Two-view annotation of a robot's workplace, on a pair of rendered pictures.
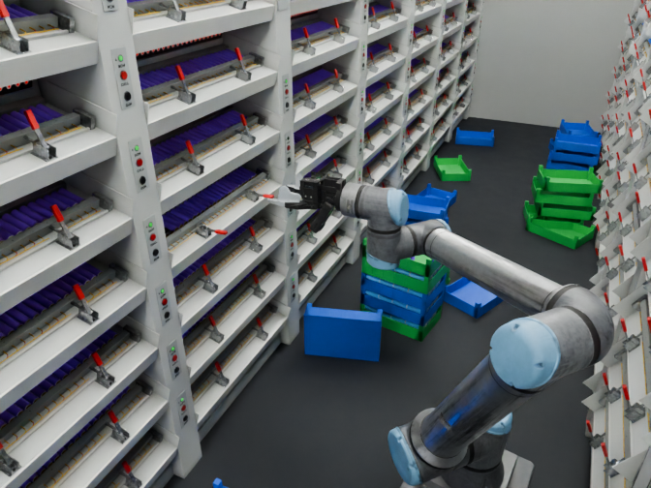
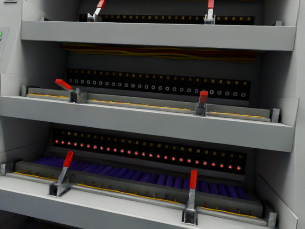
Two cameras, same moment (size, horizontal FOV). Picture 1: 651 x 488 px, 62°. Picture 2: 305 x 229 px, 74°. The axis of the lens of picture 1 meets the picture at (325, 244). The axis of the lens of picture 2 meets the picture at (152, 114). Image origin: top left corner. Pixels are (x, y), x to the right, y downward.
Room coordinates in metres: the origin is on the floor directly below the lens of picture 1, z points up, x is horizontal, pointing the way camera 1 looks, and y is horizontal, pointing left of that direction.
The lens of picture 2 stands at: (1.43, -0.12, 0.65)
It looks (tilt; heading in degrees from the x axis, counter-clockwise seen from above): 10 degrees up; 76
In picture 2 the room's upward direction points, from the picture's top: 8 degrees clockwise
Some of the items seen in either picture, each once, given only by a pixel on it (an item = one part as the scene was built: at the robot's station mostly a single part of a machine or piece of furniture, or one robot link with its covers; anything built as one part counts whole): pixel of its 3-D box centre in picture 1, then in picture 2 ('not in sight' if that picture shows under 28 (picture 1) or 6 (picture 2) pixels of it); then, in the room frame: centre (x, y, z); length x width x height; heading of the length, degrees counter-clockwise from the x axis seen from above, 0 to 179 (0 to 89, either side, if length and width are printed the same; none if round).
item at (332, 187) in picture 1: (324, 193); not in sight; (1.34, 0.00, 0.87); 0.12 x 0.08 x 0.09; 65
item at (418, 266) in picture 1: (406, 247); not in sight; (1.93, -0.33, 0.36); 0.30 x 0.20 x 0.08; 56
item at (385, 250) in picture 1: (387, 244); not in sight; (1.27, -0.17, 0.75); 0.12 x 0.09 x 0.12; 114
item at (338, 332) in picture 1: (343, 332); not in sight; (1.71, -0.07, 0.10); 0.30 x 0.08 x 0.20; 82
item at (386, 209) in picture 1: (383, 205); not in sight; (1.27, -0.15, 0.86); 0.12 x 0.09 x 0.10; 65
